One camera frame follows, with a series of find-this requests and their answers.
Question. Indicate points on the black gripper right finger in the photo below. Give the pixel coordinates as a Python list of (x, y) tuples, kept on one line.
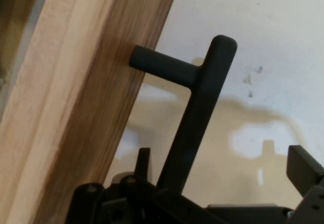
[(303, 165)]

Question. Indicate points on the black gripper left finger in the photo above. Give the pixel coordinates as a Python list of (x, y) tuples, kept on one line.
[(143, 163)]

